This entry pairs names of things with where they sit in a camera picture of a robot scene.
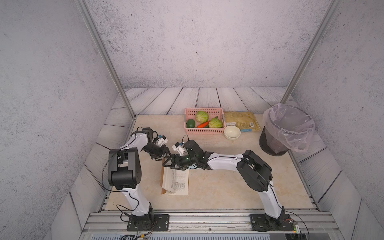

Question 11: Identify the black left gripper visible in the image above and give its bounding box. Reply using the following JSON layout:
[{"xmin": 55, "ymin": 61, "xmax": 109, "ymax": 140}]
[{"xmin": 142, "ymin": 144, "xmax": 172, "ymax": 161}]

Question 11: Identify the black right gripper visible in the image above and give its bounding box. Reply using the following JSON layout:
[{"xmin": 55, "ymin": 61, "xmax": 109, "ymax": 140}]
[{"xmin": 161, "ymin": 154, "xmax": 198, "ymax": 172}]

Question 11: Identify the dark cover paperback book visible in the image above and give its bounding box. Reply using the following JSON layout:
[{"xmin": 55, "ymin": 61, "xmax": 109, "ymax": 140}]
[{"xmin": 162, "ymin": 167, "xmax": 189, "ymax": 196}]

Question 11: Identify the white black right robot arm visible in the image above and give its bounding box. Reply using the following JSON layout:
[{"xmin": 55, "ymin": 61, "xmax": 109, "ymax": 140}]
[{"xmin": 163, "ymin": 140, "xmax": 285, "ymax": 222}]

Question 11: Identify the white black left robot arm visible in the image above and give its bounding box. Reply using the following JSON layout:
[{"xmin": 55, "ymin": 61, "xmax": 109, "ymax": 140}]
[{"xmin": 108, "ymin": 128, "xmax": 170, "ymax": 217}]

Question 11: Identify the dark green avocado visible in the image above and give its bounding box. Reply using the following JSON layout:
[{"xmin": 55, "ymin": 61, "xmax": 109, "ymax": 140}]
[{"xmin": 186, "ymin": 119, "xmax": 196, "ymax": 128}]

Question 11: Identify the orange carrot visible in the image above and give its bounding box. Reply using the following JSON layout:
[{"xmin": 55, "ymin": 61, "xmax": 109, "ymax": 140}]
[{"xmin": 197, "ymin": 121, "xmax": 210, "ymax": 128}]

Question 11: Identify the pink plastic perforated basket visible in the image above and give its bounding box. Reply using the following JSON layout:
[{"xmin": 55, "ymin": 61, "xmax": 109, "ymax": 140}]
[{"xmin": 184, "ymin": 108, "xmax": 226, "ymax": 135}]

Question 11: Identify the upper green cabbage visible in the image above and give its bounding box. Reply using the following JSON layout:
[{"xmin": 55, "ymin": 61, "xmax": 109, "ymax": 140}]
[{"xmin": 196, "ymin": 111, "xmax": 210, "ymax": 124}]

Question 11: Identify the green cabbage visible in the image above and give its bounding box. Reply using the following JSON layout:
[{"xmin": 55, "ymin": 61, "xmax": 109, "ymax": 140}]
[
  {"xmin": 209, "ymin": 118, "xmax": 223, "ymax": 129},
  {"xmin": 196, "ymin": 111, "xmax": 210, "ymax": 124}
]

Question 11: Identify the right green cabbage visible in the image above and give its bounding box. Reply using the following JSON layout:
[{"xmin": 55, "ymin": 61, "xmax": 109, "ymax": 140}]
[{"xmin": 209, "ymin": 118, "xmax": 223, "ymax": 129}]

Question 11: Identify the cream ceramic bowl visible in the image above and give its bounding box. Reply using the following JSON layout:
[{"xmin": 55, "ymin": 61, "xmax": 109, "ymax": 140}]
[{"xmin": 224, "ymin": 126, "xmax": 241, "ymax": 140}]

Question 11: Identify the yellow noodle packet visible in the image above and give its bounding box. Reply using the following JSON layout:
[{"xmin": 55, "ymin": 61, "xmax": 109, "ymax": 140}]
[{"xmin": 224, "ymin": 112, "xmax": 262, "ymax": 132}]

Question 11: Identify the black bin with pink bag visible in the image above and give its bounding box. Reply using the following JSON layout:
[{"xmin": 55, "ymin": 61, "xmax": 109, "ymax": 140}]
[{"xmin": 259, "ymin": 104, "xmax": 316, "ymax": 157}]

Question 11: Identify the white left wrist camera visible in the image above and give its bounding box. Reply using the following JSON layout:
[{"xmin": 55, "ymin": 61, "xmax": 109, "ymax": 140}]
[{"xmin": 155, "ymin": 135, "xmax": 168, "ymax": 147}]

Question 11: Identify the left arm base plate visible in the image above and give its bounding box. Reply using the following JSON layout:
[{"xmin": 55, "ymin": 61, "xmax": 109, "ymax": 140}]
[{"xmin": 127, "ymin": 214, "xmax": 170, "ymax": 232}]

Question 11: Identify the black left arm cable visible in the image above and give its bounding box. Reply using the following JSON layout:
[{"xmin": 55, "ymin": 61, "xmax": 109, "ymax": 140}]
[{"xmin": 101, "ymin": 126, "xmax": 169, "ymax": 223}]

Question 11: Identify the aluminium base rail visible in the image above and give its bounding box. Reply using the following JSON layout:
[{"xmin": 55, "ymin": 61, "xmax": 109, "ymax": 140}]
[{"xmin": 81, "ymin": 209, "xmax": 344, "ymax": 240}]

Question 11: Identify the left aluminium frame post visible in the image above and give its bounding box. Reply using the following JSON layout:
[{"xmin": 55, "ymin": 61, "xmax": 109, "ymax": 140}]
[{"xmin": 75, "ymin": 0, "xmax": 137, "ymax": 119}]

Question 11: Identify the aluminium frame post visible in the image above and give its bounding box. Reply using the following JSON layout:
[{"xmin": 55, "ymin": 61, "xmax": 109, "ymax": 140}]
[
  {"xmin": 280, "ymin": 0, "xmax": 342, "ymax": 104},
  {"xmin": 75, "ymin": 0, "xmax": 137, "ymax": 119}
]

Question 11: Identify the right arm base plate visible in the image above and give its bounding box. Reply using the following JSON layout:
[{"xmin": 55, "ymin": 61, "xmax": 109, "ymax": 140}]
[{"xmin": 250, "ymin": 213, "xmax": 296, "ymax": 232}]

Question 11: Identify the right aluminium frame post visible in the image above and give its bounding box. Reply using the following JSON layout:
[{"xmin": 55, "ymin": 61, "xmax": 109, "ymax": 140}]
[{"xmin": 280, "ymin": 0, "xmax": 342, "ymax": 104}]

